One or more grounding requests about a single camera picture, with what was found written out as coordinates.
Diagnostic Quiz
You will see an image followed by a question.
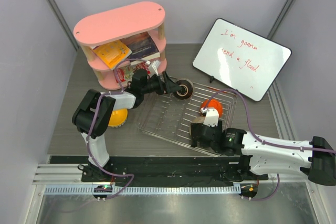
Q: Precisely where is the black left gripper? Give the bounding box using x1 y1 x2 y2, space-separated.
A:
142 72 182 96

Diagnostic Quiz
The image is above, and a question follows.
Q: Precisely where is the dark brown bowl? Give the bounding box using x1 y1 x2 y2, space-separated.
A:
173 79 194 100

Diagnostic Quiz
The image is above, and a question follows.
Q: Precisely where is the beige speckled bowl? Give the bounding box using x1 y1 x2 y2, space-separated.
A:
189 116 205 135

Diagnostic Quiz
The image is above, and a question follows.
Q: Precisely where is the metal wire dish rack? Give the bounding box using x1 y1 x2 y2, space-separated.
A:
136 81 238 156

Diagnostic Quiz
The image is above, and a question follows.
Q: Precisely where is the orange bowl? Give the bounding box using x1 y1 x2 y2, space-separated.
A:
200 99 223 117

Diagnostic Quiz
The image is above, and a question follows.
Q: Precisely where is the yellow bowl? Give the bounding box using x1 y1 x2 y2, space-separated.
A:
109 109 128 124

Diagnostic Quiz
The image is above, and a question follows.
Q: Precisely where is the white ridged bowl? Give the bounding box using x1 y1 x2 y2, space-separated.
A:
108 120 126 128

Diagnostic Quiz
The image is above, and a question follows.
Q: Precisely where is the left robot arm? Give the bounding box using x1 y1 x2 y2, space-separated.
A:
72 69 193 182

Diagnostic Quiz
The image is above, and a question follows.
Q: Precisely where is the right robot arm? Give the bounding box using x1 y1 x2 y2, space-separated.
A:
190 123 335 186

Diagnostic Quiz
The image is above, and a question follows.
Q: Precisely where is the dark blue book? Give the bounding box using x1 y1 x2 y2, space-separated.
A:
120 32 160 61

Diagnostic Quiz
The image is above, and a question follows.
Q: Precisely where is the red magazine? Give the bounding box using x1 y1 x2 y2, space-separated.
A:
116 62 150 84

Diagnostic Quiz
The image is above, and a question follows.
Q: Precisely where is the pink three-tier shelf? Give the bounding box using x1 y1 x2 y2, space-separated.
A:
73 1 167 90

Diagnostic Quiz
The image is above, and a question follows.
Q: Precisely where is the yellow book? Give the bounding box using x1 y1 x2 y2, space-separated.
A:
91 40 132 70

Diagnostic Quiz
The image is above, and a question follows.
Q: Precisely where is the white whiteboard with red writing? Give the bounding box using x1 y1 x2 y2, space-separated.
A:
193 18 292 102

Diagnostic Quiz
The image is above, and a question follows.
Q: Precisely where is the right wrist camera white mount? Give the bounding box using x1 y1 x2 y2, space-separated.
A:
201 107 219 127

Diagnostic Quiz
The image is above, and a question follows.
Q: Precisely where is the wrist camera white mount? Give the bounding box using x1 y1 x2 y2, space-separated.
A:
201 107 219 127
148 60 161 77

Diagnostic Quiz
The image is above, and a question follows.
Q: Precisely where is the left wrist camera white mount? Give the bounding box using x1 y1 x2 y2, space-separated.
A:
148 60 161 77

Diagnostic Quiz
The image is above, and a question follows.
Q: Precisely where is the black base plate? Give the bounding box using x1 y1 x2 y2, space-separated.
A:
77 156 268 187

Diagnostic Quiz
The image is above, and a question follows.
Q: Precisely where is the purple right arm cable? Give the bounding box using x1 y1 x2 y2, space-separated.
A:
203 89 336 200

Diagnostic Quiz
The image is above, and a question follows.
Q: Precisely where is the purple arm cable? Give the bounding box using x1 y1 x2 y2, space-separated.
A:
203 89 336 200
85 58 152 199

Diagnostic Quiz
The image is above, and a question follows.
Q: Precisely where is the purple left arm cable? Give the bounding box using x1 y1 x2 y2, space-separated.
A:
85 58 152 199

